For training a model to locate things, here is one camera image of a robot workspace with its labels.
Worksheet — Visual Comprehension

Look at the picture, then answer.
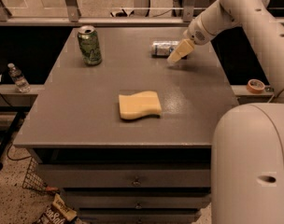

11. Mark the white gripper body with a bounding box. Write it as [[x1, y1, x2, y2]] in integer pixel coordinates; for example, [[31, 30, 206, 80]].
[[183, 19, 212, 45]]

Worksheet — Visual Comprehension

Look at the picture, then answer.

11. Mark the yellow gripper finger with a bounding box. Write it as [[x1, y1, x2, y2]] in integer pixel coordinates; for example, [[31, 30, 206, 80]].
[[167, 39, 194, 63]]

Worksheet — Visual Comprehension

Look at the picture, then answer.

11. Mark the silver blue redbull can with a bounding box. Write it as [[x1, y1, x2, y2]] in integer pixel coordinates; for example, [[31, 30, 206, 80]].
[[151, 40, 178, 57]]

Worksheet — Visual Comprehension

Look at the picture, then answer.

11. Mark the yellow sponge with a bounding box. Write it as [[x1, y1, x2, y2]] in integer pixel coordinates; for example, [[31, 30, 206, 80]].
[[119, 91, 162, 120]]

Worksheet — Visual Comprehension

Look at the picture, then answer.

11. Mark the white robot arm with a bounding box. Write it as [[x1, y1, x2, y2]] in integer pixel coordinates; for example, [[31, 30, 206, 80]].
[[168, 0, 284, 224]]

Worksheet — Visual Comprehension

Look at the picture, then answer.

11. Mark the green soda can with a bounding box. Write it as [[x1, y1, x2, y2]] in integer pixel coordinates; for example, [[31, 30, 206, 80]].
[[78, 25, 102, 65]]

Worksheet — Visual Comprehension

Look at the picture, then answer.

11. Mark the roll of tape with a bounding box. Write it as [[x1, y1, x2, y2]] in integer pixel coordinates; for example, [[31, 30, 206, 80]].
[[247, 79, 265, 93]]

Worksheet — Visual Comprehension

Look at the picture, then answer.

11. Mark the clear plastic water bottle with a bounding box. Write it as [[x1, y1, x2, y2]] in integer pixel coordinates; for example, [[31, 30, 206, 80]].
[[7, 63, 31, 93]]

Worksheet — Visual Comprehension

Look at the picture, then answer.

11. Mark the top grey drawer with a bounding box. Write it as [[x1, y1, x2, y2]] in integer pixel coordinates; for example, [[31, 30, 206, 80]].
[[36, 164, 210, 189]]

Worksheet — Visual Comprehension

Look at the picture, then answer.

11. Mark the grey drawer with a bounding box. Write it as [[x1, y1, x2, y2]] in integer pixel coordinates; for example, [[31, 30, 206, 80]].
[[78, 209, 201, 224], [63, 189, 210, 209], [36, 164, 210, 189]]

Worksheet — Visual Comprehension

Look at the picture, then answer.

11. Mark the middle grey drawer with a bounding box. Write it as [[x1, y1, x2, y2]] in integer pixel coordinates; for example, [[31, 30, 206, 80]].
[[63, 189, 210, 209]]

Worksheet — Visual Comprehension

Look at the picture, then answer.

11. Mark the bottom grey drawer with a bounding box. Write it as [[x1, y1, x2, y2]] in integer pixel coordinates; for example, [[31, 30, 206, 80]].
[[78, 209, 201, 224]]

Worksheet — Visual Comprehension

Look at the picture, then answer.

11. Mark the snack chip bag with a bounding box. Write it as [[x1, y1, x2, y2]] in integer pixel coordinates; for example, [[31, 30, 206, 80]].
[[32, 194, 78, 224]]

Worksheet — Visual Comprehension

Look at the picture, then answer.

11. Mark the metal railing frame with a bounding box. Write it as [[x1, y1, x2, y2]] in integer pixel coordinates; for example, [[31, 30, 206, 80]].
[[0, 0, 284, 28]]

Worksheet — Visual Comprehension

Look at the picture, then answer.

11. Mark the wire basket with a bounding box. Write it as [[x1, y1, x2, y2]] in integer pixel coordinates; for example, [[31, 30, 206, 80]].
[[22, 159, 50, 193]]

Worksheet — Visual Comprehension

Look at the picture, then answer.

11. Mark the black cable on floor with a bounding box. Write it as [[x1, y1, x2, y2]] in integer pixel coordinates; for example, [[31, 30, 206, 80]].
[[0, 83, 33, 162]]

